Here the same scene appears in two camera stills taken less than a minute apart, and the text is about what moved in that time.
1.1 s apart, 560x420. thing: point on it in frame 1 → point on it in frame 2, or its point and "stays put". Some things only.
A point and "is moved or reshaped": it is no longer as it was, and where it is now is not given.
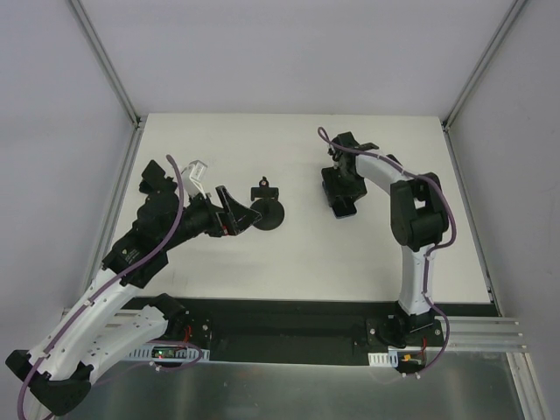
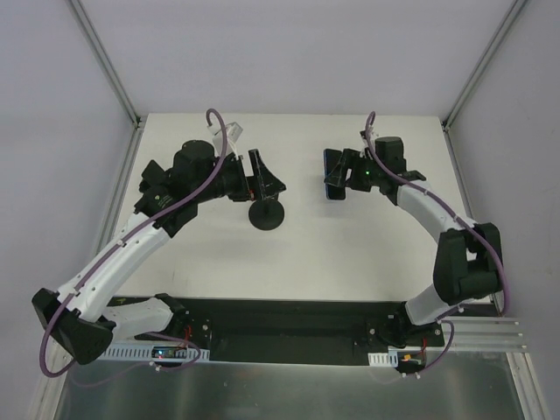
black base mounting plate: x=308 y=331 stays put
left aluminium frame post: x=108 y=63 stays put
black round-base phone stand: x=267 y=205 stays put
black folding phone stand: x=154 y=182 stays put
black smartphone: x=342 y=207 is moved or reshaped
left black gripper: x=220 y=217 → x=254 y=175
